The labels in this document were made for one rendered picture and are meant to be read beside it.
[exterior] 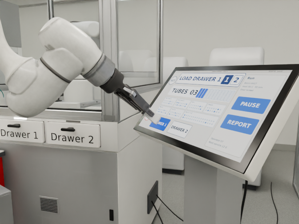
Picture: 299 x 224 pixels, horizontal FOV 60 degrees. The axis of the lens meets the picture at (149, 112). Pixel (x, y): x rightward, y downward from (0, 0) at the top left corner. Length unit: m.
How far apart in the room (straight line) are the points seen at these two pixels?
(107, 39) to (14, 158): 0.84
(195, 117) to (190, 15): 3.71
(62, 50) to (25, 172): 1.00
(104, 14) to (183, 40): 3.22
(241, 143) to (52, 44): 0.52
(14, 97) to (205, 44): 3.78
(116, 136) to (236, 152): 0.71
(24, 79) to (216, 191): 0.63
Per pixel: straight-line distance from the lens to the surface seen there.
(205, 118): 0.76
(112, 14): 1.23
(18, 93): 0.75
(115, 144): 1.25
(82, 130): 1.29
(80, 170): 1.38
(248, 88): 0.75
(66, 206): 1.52
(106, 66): 0.74
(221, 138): 0.69
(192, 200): 0.95
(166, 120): 0.88
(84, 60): 0.72
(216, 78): 0.86
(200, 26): 4.37
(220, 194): 0.86
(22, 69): 0.75
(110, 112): 1.23
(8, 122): 1.55
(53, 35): 0.71
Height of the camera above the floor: 1.18
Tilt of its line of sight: 9 degrees down
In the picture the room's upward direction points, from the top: straight up
